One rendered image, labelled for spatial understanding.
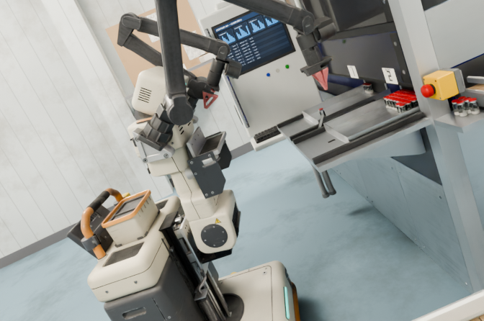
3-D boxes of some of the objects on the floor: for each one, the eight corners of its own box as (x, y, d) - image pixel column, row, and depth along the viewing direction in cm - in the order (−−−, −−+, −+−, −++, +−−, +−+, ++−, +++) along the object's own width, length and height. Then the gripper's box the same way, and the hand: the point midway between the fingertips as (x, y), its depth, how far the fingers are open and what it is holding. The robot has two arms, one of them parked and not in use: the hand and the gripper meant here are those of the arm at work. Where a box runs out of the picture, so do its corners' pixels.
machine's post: (495, 308, 142) (317, -327, 91) (507, 319, 137) (325, -353, 85) (480, 314, 142) (294, -316, 91) (492, 325, 137) (299, -342, 85)
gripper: (320, 40, 121) (336, 82, 125) (292, 54, 121) (310, 95, 125) (326, 39, 114) (343, 83, 118) (297, 54, 115) (315, 97, 119)
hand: (325, 87), depth 122 cm, fingers closed
